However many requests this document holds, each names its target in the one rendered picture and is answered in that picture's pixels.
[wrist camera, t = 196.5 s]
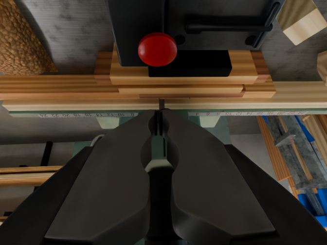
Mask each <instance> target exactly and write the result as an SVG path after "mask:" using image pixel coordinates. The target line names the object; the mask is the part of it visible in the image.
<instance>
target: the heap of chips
mask: <svg viewBox="0 0 327 245"><path fill-rule="evenodd" d="M0 72H2V73H4V74H8V75H16V76H33V75H39V74H42V73H43V72H59V71H58V70H57V68H56V66H55V65H54V63H53V62H52V60H51V58H50V57H49V56H48V54H47V52H46V51H45V49H44V48H43V46H42V44H41V43H40V41H39V39H38V38H37V36H36V35H35V33H34V32H33V30H32V28H31V27H30V25H29V24H28V22H27V20H26V19H25V17H24V16H23V14H22V13H21V11H20V10H19V8H18V6H17V5H16V3H15V2H14V0H0Z"/></svg>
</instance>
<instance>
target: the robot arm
mask: <svg viewBox="0 0 327 245"><path fill-rule="evenodd" d="M158 121H159V131H160V136H163V138H164V139H165V140H166V141H167V161H168V162H169V163H170V164H171V165H172V166H173V168H174V170H175V171H174V173H173V174H172V181H171V202H170V206H171V215H172V224H173V229H174V231H175V233H176V234H177V235H178V236H179V237H181V238H182V239H184V240H186V241H188V242H189V243H191V244H192V245H327V231H326V230H325V228H324V227H323V226H322V225H321V224H320V223H319V221H318V220H317V219H316V218H315V217H314V216H313V215H312V214H311V213H310V211H309V210H308V209H307V208H306V207H305V206H304V205H303V204H302V203H301V202H300V201H299V200H298V199H297V198H296V197H294V196H293V195H292V194H291V193H290V192H289V191H288V190H287V189H285V188H284V187H283V186H282V185H281V184H279V183H278V182H277V181H276V180H275V179H273V178H272V177H271V176H270V175H269V174H267V173H266V172H265V171H264V170H262V169H261V168H260V167H259V166H258V165H256V164H255V163H254V162H253V161H251V160H250V159H249V158H248V157H247V156H245V155H244V154H243V153H242V152H241V151H239V150H238V149H237V148H236V147H234V146H233V145H232V144H224V143H222V142H221V141H220V140H219V139H218V138H217V137H215V136H214V135H213V134H212V133H210V132H209V131H207V130H206V129H204V128H203V127H201V126H199V125H198V124H196V123H194V122H192V121H190V120H188V119H186V118H184V117H182V116H181V115H179V114H177V113H175V112H173V111H171V110H169V109H164V110H161V111H155V110H152V109H149V110H146V111H145V112H143V113H141V114H139V115H137V116H136V117H134V118H132V119H130V120H128V121H127V122H125V123H123V124H121V125H119V126H118V127H116V128H115V129H113V130H111V131H110V132H109V133H107V134H106V135H105V136H103V137H102V138H101V139H100V140H99V141H98V142H97V143H96V144H95V145H94V146H85V147H84V148H83V149H82V150H81V151H79V152H78V153H77V154H76V155H75V156H74V157H73V158H71V159H70V160H69V161H68V162H67V163H66V164H65V165H63V166H62V167H61V168H60V169H59V170H58V171H57V172H55V173H54V174H53V175H52V176H51V177H50V178H49V179H47V180H46V181H45V182H44V183H43V184H42V185H41V186H39V187H38V188H37V189H36V190H35V191H34V192H33V193H32V194H30V195H29V196H28V197H27V198H26V199H25V200H24V201H23V202H22V203H21V204H20V205H19V206H18V207H17V208H16V209H15V210H14V211H13V212H12V213H11V214H10V215H9V216H8V218H7V219H6V220H5V221H4V222H3V223H2V224H1V226H0V245H134V244H135V243H137V242H138V241H139V240H141V239H142V238H144V237H145V236H146V235H147V233H148V231H149V222H150V181H149V175H148V173H147V172H146V170H145V168H146V166H147V165H148V164H149V163H150V162H151V160H152V153H151V141H152V139H153V138H154V137H155V136H157V133H158Z"/></svg>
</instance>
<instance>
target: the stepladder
mask: <svg viewBox="0 0 327 245"><path fill-rule="evenodd" d="M262 117H263V118H264V121H265V123H266V125H267V127H268V129H269V131H270V133H271V135H272V137H273V139H274V146H277V147H278V149H279V151H280V153H281V155H282V157H283V159H284V161H285V164H286V166H287V168H288V170H289V172H290V174H291V176H292V178H293V180H294V182H295V185H294V186H295V189H296V190H299V192H300V194H298V195H297V196H298V199H299V201H300V202H301V203H302V204H303V205H304V206H305V207H306V208H307V209H308V210H309V211H310V213H311V214H312V215H313V216H314V217H315V218H316V219H317V220H318V221H319V223H320V224H321V225H322V226H323V227H324V228H327V167H326V165H325V163H324V161H323V159H322V157H321V155H320V153H319V151H318V149H317V147H316V145H315V143H314V141H315V139H314V138H313V136H312V135H311V134H310V133H309V131H308V130H307V128H306V126H305V124H304V122H303V120H302V118H301V116H300V115H281V117H282V119H283V121H284V123H285V125H286V127H287V129H288V131H287V132H285V130H284V128H283V126H282V124H281V122H280V120H279V118H278V116H277V115H269V116H262ZM292 143H295V145H296V146H297V148H298V150H299V152H300V154H301V156H302V158H303V160H304V162H305V164H306V166H307V168H308V170H309V172H310V174H311V176H312V178H313V179H310V180H308V179H307V176H306V174H305V172H304V170H303V168H302V166H301V164H300V162H299V160H298V158H297V156H296V153H295V151H294V149H293V147H292V145H291V144H292ZM315 188H318V190H317V192H318V193H314V191H313V189H315Z"/></svg>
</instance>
